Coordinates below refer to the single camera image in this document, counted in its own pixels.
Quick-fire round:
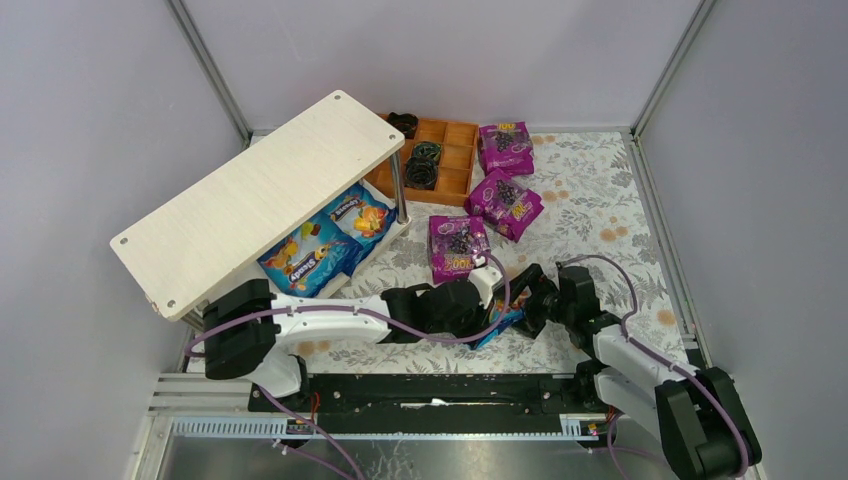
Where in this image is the floral patterned table mat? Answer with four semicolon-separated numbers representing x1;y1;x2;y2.
291;132;686;374

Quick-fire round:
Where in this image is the slotted cable duct rail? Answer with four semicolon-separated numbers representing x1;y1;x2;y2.
172;415;601;442

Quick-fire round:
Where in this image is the blue candy bag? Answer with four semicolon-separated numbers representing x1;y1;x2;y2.
322;183;397;264
469;289;530;350
257;212;362;298

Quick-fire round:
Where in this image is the black coiled item middle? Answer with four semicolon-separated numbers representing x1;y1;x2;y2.
410;141;443;164

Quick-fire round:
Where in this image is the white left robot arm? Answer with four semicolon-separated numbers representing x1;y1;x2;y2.
200;279;502;398

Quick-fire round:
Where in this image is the black coiled item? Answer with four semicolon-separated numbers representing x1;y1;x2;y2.
410;141;443;164
386;112;419;139
404;158;439;190

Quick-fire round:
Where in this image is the purple candy bag near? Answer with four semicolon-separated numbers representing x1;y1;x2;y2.
428;215;491;284

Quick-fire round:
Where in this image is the black coiled item bottom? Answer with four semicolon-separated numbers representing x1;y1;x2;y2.
404;158;439;190

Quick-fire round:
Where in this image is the purple candy bag middle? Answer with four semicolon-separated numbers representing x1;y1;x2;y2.
464;169;544;242

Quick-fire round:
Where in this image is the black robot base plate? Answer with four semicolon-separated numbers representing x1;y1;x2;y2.
248;373;614;433

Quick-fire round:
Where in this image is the orange wooden compartment tray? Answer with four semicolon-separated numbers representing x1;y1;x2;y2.
381;112;479;206

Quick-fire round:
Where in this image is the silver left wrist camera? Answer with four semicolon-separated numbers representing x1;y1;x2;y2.
468;265;503;307

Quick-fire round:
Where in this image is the black coiled item top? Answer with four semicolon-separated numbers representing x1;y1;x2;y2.
386;112;419;139

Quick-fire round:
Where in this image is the purple candy bag far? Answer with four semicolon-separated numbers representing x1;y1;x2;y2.
478;121;535;177

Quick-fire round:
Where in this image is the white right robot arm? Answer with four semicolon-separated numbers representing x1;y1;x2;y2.
493;260;763;479

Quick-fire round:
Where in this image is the purple candy bag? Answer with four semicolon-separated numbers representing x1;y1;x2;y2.
478;121;535;177
428;215;491;284
464;169;544;242

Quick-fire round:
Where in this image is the white wooden two-tier shelf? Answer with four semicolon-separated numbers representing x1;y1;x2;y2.
110;90;405;322

